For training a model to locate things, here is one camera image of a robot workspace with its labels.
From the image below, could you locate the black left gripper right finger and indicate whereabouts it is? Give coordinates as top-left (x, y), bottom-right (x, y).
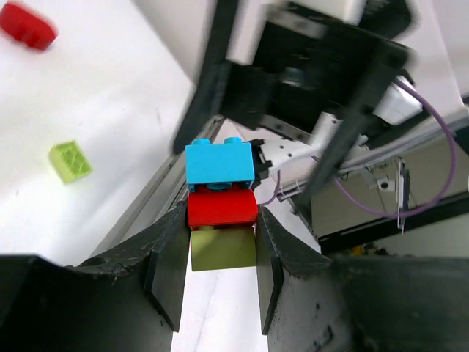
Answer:
top-left (255, 207), bottom-right (468, 351)

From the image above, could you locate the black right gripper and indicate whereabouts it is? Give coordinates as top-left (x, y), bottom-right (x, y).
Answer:
top-left (171, 1), bottom-right (412, 216)

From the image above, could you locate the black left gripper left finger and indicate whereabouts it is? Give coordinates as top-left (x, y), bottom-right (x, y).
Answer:
top-left (1, 202), bottom-right (188, 351)

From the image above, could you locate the yellow stack lego brick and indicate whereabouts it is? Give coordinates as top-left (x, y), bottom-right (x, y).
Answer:
top-left (191, 227), bottom-right (256, 271)

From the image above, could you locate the blue stack lego brick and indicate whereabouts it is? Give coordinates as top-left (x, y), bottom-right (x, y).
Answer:
top-left (185, 137), bottom-right (255, 192)

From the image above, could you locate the red stack lego brick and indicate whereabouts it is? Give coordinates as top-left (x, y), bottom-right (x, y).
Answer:
top-left (188, 188), bottom-right (258, 230)

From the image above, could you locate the yellow green lego brick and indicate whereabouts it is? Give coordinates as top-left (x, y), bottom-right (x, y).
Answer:
top-left (48, 140), bottom-right (93, 184)

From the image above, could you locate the red rounded lego block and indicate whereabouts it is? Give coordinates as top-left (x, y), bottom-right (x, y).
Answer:
top-left (1, 1), bottom-right (59, 51)

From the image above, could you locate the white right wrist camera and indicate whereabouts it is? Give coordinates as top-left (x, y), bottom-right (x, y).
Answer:
top-left (373, 83), bottom-right (422, 125)

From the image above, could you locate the aluminium front rail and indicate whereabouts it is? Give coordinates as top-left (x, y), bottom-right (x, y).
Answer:
top-left (87, 115), bottom-right (226, 257)

